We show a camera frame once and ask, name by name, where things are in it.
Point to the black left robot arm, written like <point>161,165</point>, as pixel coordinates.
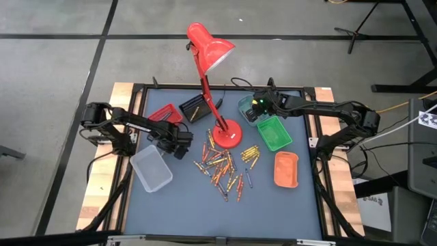
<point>136,124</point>

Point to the teal plastic basket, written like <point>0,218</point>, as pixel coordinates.
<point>243,104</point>

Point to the green mesh basket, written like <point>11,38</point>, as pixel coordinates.
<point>274,135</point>

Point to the dark grey box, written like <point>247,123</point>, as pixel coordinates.
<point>409,215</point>

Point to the grey metal cabinet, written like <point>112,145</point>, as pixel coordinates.
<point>423,153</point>

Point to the grey metal bracket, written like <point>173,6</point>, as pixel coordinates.
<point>10,152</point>

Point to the black desk frame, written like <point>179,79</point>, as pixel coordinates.
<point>403,89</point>

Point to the black mesh basket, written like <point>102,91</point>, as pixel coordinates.
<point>187,106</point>

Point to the white cardboard box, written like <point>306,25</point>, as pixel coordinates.
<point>372,212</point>

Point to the black tripod stand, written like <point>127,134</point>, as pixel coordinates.
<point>356,34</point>

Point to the orange plastic bin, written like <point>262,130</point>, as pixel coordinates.
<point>286,171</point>

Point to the red mesh basket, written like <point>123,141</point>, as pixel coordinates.
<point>167,110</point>

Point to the blue-grey table mat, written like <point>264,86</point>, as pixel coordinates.
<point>191,218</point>

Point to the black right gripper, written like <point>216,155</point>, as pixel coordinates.
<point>266,102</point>

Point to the clear plastic bin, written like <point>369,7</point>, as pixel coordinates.
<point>152,169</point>

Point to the orange crayon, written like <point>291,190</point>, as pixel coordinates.
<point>240,193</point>
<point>218,175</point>
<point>215,177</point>
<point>204,151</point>
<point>207,155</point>
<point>223,168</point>
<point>239,181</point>
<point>215,156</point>

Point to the blue crayon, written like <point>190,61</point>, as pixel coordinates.
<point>166,116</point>
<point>207,172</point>
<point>222,186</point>
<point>249,178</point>

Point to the red desk lamp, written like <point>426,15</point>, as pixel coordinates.
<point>227,135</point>

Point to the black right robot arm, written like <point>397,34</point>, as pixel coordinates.
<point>324,109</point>

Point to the black keyboard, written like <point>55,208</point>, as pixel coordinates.
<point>431,225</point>

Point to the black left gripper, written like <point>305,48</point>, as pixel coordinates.
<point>177,138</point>

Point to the white printed marker sheet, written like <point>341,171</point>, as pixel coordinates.
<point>428,119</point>

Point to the yellow crayon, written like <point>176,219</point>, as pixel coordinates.
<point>251,155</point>
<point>212,140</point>
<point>194,113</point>
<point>233,184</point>
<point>254,162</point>
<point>251,158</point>
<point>230,177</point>
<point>198,165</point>
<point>249,148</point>
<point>209,136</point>
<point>250,152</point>

